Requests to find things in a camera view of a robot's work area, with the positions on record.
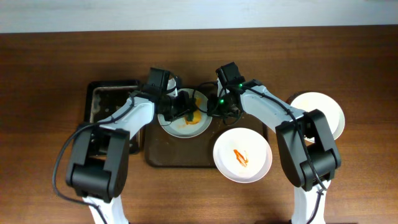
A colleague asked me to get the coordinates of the brown serving tray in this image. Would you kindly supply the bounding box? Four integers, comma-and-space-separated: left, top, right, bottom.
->
142, 114, 269, 168

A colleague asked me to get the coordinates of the black soapy water tray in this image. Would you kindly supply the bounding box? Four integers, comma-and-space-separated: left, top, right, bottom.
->
83, 79, 141, 155

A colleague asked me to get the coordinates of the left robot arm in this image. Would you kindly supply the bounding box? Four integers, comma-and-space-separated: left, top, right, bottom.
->
65, 68, 189, 223

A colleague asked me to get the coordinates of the green orange sponge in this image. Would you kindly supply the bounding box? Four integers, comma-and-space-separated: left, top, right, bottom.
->
185, 98, 201, 125

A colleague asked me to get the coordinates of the light blue plate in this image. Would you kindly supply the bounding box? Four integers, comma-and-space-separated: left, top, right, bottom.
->
157, 88, 212, 138

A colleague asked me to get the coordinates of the cream white plate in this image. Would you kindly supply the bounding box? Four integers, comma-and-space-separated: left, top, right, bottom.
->
288, 91, 345, 140

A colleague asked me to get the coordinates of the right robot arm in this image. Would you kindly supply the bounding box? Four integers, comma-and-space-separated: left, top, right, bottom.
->
208, 62, 341, 223

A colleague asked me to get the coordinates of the pinkish white plate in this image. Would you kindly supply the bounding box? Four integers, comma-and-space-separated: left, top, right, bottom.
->
213, 128, 272, 184

